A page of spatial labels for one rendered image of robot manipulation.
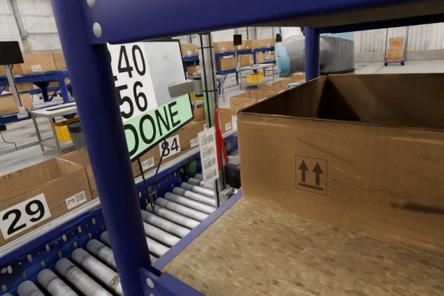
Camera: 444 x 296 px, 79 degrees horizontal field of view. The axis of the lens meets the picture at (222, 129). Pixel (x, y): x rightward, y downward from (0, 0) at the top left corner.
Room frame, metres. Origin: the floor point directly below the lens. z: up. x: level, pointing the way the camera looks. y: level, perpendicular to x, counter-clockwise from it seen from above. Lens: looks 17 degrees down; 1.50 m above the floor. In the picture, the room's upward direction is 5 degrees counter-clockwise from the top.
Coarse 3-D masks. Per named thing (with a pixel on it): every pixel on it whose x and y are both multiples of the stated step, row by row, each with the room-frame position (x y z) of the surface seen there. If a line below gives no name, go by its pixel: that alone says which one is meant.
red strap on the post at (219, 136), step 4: (216, 108) 0.93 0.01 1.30; (216, 112) 0.93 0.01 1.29; (216, 116) 0.93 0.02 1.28; (216, 120) 0.93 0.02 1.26; (216, 124) 0.93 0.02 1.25; (216, 128) 0.92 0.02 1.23; (216, 132) 0.92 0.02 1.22; (220, 132) 0.94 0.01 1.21; (216, 136) 0.92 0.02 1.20; (220, 136) 0.94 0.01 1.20; (216, 140) 0.92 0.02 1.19; (220, 140) 0.94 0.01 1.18; (224, 148) 0.95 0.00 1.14; (224, 152) 0.95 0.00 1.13; (224, 156) 0.95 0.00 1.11; (220, 160) 0.93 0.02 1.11; (228, 160) 0.97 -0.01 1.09; (220, 164) 0.93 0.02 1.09; (220, 168) 0.92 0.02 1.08
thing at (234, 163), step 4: (236, 156) 1.00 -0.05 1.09; (232, 160) 0.97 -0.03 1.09; (236, 160) 0.96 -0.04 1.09; (228, 164) 0.95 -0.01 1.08; (232, 164) 0.94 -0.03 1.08; (236, 164) 0.93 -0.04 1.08; (228, 168) 0.93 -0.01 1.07; (232, 168) 0.92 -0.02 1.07; (236, 168) 0.91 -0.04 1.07; (228, 172) 0.93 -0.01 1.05; (232, 172) 0.92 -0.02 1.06; (236, 172) 0.91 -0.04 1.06; (232, 176) 0.93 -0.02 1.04; (236, 176) 0.91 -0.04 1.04; (236, 180) 0.94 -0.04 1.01; (240, 180) 0.95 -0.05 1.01; (240, 184) 0.94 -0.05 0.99; (236, 188) 0.93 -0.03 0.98
